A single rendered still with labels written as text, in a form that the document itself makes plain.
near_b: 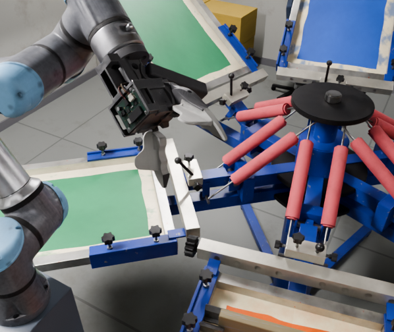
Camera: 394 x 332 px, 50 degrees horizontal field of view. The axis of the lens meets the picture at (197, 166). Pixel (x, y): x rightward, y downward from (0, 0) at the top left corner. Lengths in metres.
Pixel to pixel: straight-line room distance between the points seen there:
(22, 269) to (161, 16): 1.65
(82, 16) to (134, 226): 1.06
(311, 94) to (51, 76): 1.23
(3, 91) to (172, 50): 1.64
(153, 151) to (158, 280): 2.03
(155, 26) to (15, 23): 2.08
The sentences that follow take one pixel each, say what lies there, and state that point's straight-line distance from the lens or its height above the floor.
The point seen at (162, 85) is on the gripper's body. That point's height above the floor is 1.83.
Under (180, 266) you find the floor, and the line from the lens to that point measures 2.73.
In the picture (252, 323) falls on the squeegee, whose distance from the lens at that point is 1.26.
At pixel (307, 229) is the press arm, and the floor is 1.04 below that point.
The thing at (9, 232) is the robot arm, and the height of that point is 1.43.
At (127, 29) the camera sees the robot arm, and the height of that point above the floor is 1.89.
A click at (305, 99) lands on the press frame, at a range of 1.71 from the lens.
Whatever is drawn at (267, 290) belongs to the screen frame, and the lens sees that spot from 1.41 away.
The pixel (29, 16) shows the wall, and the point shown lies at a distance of 4.28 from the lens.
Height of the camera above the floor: 2.12
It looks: 38 degrees down
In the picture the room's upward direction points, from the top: straight up
